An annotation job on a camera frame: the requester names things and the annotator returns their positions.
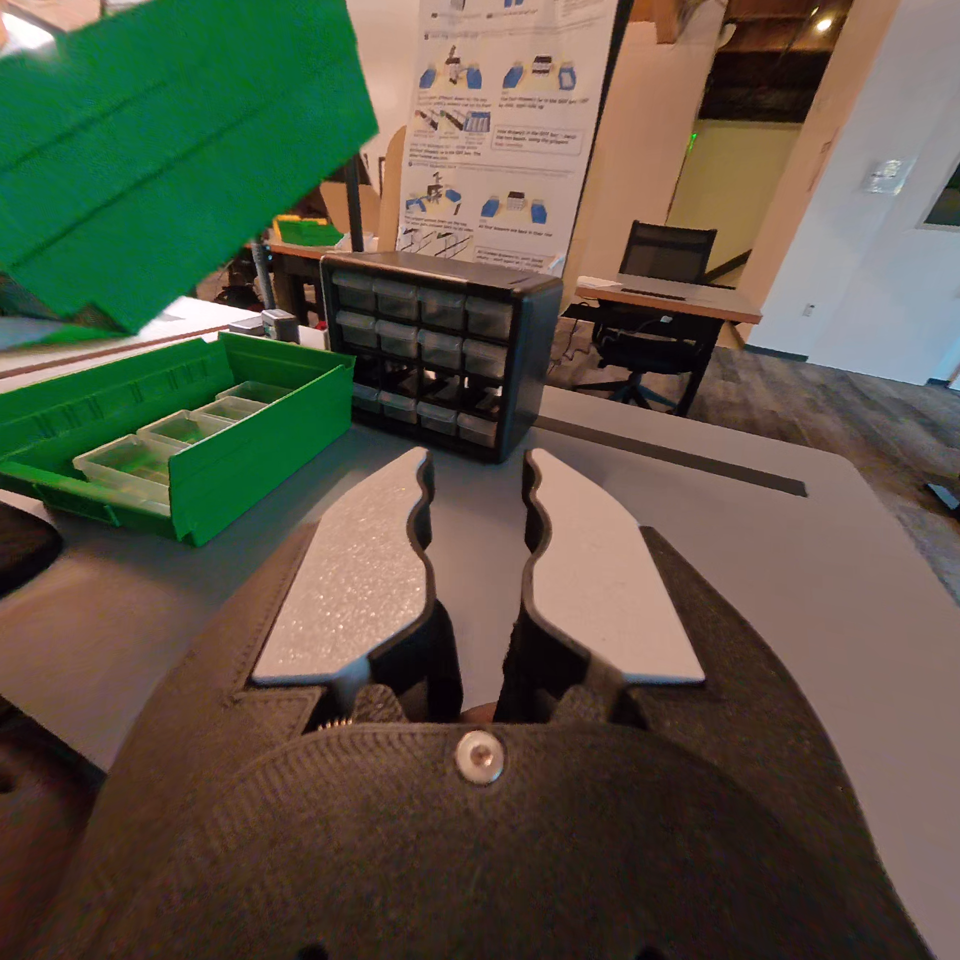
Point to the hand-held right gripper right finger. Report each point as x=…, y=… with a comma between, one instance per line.
x=600, y=585

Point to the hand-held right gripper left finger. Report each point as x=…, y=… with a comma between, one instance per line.
x=352, y=577

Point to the green plastic storage bin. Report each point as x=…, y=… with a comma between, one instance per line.
x=187, y=135
x=262, y=450

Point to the clear plastic drawer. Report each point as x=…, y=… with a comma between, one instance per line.
x=180, y=429
x=120, y=469
x=229, y=409
x=255, y=391

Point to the black drawer cabinet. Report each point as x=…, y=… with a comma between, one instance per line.
x=540, y=337

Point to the rows of clear drawers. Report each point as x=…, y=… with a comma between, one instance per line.
x=397, y=300

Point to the small white box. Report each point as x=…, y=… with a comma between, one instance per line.
x=313, y=337

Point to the dark grey charger box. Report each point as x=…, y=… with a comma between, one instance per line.
x=246, y=327
x=281, y=328

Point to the wooden desk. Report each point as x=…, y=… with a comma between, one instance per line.
x=720, y=304

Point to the black office chair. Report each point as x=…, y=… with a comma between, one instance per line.
x=667, y=251

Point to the small green bin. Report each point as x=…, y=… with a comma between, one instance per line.
x=307, y=231

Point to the black tripod pole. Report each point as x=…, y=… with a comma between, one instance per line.
x=355, y=210

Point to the white instruction poster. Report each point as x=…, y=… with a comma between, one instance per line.
x=517, y=97

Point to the white wall sign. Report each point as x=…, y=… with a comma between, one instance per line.
x=892, y=176

